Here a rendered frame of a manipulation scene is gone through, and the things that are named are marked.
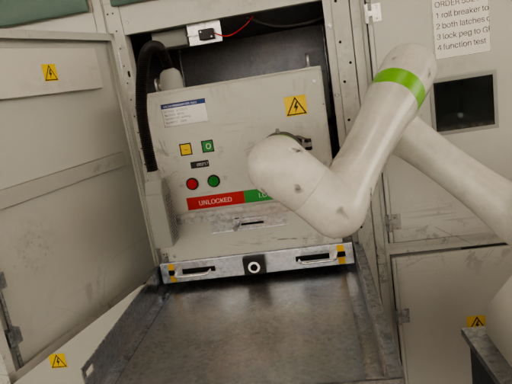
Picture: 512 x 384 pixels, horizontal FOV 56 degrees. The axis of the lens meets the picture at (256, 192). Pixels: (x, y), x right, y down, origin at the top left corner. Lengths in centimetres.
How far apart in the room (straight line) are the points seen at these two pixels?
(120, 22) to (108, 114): 27
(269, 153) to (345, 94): 66
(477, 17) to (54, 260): 126
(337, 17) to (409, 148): 44
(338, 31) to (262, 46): 83
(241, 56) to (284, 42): 20
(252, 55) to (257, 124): 99
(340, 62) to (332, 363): 84
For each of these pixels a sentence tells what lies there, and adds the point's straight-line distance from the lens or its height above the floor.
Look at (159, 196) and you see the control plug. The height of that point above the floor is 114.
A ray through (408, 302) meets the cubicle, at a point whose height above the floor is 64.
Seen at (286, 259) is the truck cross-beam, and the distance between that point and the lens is 135.
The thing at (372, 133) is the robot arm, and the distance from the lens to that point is 96.
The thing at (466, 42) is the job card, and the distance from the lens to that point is 149.
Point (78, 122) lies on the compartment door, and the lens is 140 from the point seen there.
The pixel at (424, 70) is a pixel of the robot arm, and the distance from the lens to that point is 112.
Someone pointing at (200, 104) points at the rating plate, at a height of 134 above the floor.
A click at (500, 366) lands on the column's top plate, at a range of 116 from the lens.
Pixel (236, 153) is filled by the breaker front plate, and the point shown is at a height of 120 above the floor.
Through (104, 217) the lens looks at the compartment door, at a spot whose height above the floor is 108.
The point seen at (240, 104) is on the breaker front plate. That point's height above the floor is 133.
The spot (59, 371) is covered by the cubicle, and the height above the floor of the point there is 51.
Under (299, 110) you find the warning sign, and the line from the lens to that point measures 127.
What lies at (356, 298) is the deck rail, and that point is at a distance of 120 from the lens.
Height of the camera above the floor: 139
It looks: 13 degrees down
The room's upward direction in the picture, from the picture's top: 9 degrees counter-clockwise
